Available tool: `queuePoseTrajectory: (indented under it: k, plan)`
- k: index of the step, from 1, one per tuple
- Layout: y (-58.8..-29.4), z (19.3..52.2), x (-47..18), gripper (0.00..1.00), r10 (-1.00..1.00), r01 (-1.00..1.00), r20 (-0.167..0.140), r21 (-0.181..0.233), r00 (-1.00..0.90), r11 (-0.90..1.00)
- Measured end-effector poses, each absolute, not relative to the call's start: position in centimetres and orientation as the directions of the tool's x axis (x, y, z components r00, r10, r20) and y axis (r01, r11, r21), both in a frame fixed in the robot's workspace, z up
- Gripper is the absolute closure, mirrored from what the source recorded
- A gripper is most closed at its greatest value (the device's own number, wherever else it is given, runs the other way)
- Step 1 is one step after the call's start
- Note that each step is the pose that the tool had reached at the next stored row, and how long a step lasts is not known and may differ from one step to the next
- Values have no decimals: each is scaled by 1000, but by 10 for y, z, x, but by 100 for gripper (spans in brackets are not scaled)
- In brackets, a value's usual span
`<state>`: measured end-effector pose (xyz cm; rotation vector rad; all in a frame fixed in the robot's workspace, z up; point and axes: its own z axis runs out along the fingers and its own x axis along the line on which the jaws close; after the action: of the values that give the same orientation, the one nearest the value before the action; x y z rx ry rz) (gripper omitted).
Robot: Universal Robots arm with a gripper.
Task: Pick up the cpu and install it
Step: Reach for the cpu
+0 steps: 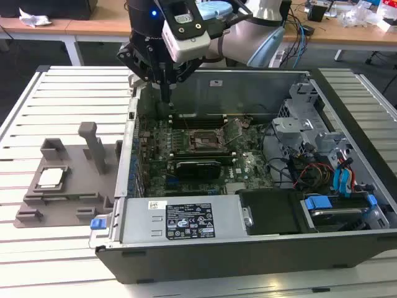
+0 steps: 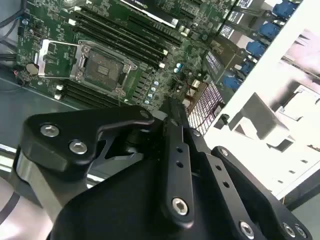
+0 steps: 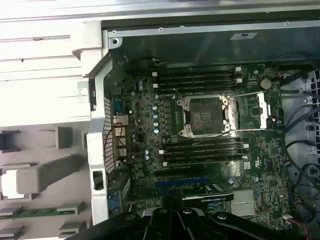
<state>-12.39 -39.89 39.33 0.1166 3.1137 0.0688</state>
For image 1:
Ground grey parts rack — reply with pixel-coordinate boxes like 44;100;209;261
14;121;125;230

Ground crumpled white paper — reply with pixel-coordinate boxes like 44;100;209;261
19;7;53;28

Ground blue SATA cable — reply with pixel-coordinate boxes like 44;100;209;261
342;157;354;196
333;169;344;197

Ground red box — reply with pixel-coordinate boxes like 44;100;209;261
381;0;397;16

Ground black desktop tower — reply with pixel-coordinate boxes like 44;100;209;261
280;0;293;25

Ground grey plastic case latch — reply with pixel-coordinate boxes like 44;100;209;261
128;73;146;91

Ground long wooden desk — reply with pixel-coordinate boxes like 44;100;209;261
0;12;397;66

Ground silver green CPU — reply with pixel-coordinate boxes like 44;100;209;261
36;167;68;189

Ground silver power supply unit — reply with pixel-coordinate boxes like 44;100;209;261
118;197;249;243

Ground green motherboard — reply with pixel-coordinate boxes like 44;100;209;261
132;114;277;199

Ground black RAM slot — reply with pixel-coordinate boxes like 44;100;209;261
169;150;234;155
169;123;229;130
169;158;235;166
169;153;234;158
169;117;229;123
169;120;229;126
169;156;234;161
169;114;229;120

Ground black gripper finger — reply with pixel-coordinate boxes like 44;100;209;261
166;60;199;104
117;45;166;103

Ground silver chipset heatsink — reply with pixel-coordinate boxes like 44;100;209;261
225;183;246;196

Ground clear plastic bags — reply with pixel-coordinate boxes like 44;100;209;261
337;2;384;29

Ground hard disk in blue carrier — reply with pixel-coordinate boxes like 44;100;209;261
300;194;378;233

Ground small black box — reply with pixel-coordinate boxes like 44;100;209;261
310;4;327;22

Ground black open PC case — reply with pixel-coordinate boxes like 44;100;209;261
89;66;397;285

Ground silver drive cage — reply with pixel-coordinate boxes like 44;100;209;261
271;79;353;162

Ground black plastic shroud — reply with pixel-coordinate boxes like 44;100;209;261
235;188;319;237

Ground black graphics card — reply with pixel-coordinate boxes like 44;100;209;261
174;159;223;181

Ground black chair base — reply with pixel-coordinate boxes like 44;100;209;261
365;49;397;66

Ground white power strip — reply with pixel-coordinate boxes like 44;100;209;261
268;50;285;68

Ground metal socket cover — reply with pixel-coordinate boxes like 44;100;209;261
218;119;246;146

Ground red wire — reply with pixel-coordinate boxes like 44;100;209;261
299;162;336;187

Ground CPU socket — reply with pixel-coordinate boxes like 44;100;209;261
185;127;227;153

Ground green RAM stick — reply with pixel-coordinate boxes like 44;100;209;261
172;154;234;165

